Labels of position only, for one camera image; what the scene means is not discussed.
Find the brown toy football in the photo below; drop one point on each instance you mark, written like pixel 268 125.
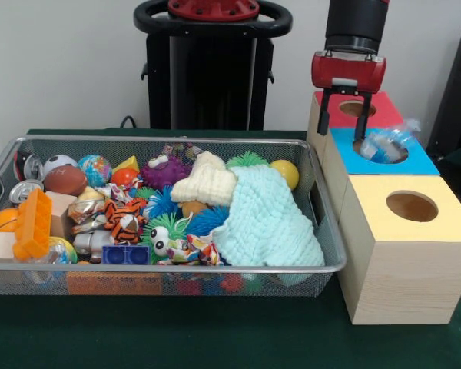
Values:
pixel 66 180

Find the yellow ball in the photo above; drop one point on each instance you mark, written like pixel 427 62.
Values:
pixel 286 171

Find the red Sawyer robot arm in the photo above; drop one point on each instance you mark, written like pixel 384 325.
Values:
pixel 355 23

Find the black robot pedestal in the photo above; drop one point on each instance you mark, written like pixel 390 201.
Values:
pixel 211 77

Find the long orange toy brick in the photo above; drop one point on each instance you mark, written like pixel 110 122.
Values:
pixel 32 223

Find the silver metallic toy piece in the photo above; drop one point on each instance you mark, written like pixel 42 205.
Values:
pixel 86 242

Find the orange ball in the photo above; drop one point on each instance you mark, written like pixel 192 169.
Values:
pixel 4 221

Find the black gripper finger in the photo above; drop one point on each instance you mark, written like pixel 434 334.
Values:
pixel 363 119
pixel 324 115

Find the tiger plush toy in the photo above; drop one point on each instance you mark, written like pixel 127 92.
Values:
pixel 121 223

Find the small soccer ball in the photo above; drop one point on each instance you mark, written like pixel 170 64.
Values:
pixel 57 162

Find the blue plastic toy brick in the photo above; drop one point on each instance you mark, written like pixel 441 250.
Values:
pixel 125 255

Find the cream knitted cloth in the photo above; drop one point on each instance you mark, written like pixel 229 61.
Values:
pixel 207 184

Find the light blue knitted cloth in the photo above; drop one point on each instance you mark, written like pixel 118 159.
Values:
pixel 269 223

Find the wooden box with three holes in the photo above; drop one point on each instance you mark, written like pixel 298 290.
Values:
pixel 403 269

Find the purple spiky ball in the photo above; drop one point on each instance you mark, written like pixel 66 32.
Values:
pixel 165 175

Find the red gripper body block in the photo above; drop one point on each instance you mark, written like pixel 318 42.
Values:
pixel 347 73

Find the crushed clear plastic bottle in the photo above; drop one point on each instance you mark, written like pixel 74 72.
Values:
pixel 384 148

